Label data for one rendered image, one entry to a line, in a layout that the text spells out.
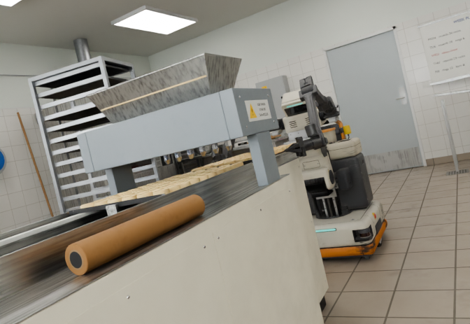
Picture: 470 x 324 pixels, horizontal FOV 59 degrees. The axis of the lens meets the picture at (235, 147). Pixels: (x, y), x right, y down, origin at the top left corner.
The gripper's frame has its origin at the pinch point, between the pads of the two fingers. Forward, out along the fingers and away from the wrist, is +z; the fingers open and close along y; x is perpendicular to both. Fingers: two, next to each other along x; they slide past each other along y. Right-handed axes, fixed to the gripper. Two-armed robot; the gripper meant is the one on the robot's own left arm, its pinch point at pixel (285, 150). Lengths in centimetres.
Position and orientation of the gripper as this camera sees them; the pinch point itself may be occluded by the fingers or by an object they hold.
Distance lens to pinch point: 212.0
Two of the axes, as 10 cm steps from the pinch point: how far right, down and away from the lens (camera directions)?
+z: -9.3, 2.4, -2.8
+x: -2.8, 0.5, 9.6
